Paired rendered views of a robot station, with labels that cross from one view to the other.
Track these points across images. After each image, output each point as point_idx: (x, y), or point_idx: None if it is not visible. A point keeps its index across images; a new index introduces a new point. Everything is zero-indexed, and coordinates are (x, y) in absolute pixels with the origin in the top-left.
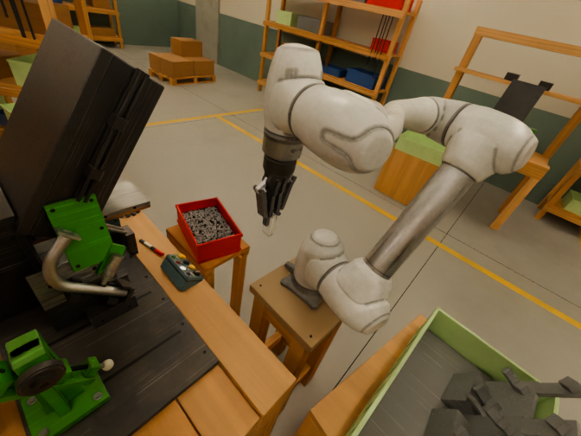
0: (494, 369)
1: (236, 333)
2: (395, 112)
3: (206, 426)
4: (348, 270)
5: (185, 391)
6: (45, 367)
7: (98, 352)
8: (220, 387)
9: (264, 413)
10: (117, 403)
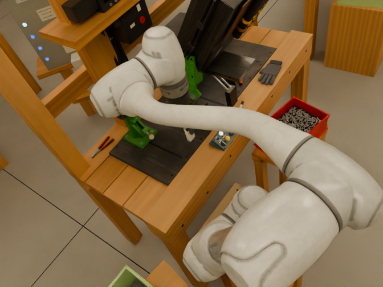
0: None
1: (188, 187)
2: (171, 107)
3: (137, 194)
4: (216, 222)
5: (151, 177)
6: None
7: (162, 132)
8: (156, 192)
9: (143, 218)
10: (141, 152)
